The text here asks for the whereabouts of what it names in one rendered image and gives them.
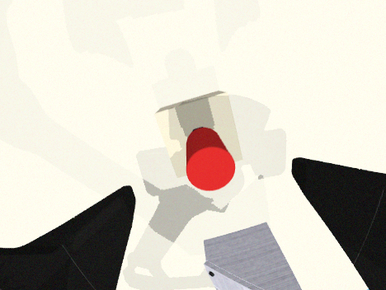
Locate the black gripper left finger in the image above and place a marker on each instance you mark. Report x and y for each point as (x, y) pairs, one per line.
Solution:
(84, 253)

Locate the beige square block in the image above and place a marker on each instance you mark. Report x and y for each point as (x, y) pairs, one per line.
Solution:
(176, 122)

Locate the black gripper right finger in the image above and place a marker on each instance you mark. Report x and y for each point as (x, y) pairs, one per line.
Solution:
(352, 203)

